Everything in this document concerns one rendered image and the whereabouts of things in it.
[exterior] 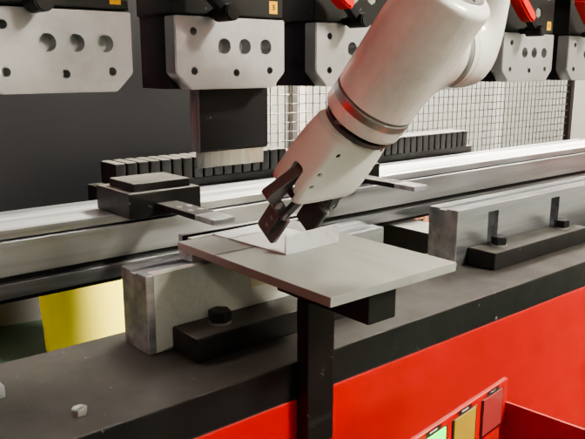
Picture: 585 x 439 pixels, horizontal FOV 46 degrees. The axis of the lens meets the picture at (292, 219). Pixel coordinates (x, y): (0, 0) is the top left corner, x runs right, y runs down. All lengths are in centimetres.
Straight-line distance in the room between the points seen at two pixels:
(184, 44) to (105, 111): 58
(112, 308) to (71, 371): 219
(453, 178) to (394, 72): 96
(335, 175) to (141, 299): 27
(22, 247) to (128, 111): 43
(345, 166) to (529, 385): 63
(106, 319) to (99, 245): 195
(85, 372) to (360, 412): 34
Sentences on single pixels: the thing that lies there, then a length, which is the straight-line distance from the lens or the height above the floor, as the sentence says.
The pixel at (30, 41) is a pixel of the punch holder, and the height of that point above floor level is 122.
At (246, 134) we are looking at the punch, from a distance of 87.
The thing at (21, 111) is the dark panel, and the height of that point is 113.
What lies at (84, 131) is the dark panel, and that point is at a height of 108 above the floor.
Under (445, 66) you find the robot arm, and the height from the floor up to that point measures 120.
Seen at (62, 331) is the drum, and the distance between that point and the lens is 305.
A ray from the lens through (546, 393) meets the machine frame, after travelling 129.
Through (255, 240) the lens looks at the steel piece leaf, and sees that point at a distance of 81.
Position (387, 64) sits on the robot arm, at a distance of 64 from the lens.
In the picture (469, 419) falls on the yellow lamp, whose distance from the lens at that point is 82.
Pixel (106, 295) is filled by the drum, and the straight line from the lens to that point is 297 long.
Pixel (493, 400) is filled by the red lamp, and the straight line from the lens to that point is 86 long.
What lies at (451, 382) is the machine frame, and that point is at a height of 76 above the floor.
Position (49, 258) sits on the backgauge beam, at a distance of 104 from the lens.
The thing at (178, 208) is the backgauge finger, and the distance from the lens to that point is 99.
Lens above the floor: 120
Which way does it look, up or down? 12 degrees down
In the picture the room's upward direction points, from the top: straight up
